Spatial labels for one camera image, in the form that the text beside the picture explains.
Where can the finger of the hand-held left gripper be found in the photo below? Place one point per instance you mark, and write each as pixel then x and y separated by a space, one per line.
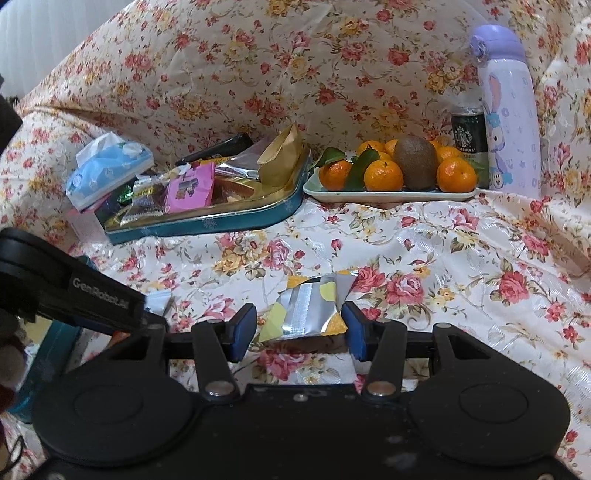
pixel 154 321

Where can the pink cardboard box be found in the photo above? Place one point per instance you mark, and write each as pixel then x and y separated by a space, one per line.
pixel 83 224

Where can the brown kiwi fruit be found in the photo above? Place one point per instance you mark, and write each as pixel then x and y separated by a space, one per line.
pixel 415 161

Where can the purple rabbit thermos bottle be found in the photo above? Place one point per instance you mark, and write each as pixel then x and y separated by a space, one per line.
pixel 508 138

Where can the yellow silver snack packet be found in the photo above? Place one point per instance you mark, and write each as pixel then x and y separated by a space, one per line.
pixel 304 304

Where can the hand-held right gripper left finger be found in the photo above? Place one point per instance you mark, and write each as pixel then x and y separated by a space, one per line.
pixel 244 332

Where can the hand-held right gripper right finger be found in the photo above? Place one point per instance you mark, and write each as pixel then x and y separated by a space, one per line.
pixel 354 330

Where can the long black packet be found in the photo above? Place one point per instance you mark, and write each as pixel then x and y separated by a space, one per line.
pixel 217 147

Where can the clear nut packet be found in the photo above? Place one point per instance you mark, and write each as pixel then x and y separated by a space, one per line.
pixel 150 196

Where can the floral bedspread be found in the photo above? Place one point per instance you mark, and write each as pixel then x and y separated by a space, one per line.
pixel 415 258

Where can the blue tissue pack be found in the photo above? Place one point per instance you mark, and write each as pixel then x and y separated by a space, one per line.
pixel 108 170

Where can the dark coffee can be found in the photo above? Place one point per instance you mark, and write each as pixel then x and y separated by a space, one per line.
pixel 468 134

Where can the shallow teal tin tray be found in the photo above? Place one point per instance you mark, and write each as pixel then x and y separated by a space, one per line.
pixel 207 226

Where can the pink snack packet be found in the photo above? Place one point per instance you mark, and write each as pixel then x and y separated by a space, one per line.
pixel 189 189

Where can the brown paper packet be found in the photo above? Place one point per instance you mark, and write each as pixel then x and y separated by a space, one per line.
pixel 279 159

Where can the white fruit plate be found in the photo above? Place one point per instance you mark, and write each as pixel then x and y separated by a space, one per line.
pixel 392 194

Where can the silver foil packet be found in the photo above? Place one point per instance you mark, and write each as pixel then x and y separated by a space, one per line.
pixel 238 168

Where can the heap of mandarin oranges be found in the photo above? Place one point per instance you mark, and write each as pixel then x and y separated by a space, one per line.
pixel 383 177

